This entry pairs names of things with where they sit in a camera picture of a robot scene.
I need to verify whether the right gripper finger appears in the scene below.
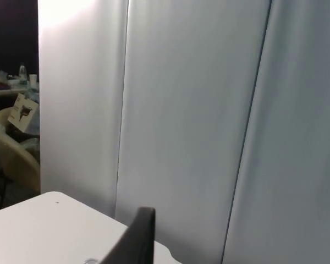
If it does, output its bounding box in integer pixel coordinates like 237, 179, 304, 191
100, 207, 157, 264

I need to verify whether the cream plastic chair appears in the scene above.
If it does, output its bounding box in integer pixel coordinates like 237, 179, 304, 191
0, 107, 41, 194

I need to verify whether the white cardboard box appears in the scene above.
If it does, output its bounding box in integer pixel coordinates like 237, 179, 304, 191
7, 93, 40, 133

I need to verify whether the cluttered background table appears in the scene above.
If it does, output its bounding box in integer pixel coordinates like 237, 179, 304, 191
0, 65, 40, 97

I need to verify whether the clear plastic bottle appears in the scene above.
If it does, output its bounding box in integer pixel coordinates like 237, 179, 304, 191
18, 63, 27, 85

